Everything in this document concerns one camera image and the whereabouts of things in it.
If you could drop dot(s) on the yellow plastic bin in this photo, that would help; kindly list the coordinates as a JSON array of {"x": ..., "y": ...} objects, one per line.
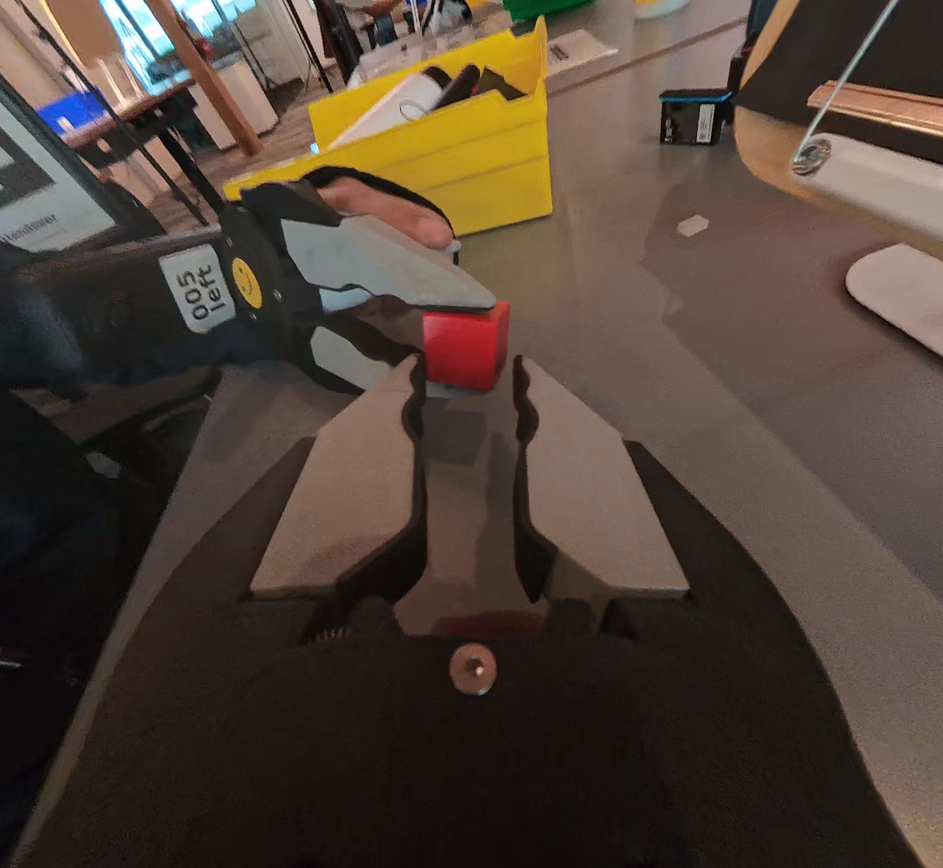
[{"x": 479, "y": 161}]

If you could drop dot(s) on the wooden post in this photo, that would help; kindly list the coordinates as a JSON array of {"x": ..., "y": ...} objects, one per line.
[{"x": 184, "y": 43}]

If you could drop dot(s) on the white paper sheet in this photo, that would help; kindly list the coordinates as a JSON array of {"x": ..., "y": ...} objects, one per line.
[{"x": 582, "y": 50}]

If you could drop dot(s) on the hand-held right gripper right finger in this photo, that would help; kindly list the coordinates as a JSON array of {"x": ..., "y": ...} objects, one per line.
[{"x": 597, "y": 507}]

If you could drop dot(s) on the white cabinet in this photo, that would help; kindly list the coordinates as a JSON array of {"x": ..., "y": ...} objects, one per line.
[{"x": 243, "y": 102}]

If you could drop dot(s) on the white box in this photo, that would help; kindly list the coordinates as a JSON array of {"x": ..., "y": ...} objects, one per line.
[{"x": 383, "y": 109}]

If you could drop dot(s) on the small white scrap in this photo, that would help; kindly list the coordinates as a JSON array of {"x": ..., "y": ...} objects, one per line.
[{"x": 692, "y": 226}]

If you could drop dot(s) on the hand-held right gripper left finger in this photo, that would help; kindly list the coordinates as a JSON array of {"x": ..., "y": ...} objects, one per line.
[{"x": 346, "y": 500}]

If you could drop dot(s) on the red cube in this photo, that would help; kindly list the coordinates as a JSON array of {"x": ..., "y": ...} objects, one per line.
[{"x": 464, "y": 352}]

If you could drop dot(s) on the person's left hand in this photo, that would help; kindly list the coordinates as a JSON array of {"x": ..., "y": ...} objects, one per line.
[{"x": 390, "y": 212}]

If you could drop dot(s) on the book stand with black board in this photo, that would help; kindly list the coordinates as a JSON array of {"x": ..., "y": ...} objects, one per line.
[{"x": 847, "y": 14}]

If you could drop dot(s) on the small black box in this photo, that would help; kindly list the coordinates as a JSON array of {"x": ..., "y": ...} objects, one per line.
[{"x": 692, "y": 117}]

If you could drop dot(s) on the person's left forearm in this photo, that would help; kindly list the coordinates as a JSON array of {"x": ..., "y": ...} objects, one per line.
[{"x": 37, "y": 338}]

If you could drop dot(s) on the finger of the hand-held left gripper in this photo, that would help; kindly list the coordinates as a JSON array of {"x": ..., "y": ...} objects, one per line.
[
  {"x": 342, "y": 356},
  {"x": 383, "y": 260}
]

